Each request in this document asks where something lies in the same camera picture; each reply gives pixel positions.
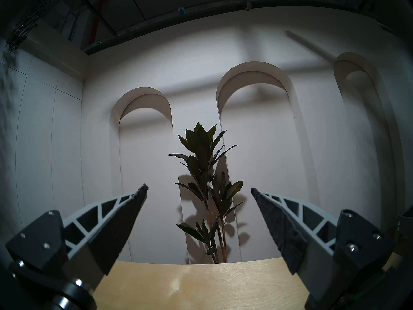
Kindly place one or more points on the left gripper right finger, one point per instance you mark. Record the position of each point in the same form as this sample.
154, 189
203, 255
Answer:
322, 244

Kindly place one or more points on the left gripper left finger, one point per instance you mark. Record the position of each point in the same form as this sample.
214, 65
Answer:
96, 235

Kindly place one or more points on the light wooden table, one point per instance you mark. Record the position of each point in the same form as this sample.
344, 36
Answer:
200, 286

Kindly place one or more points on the dark green leafy plant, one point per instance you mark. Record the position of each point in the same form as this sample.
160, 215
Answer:
203, 157

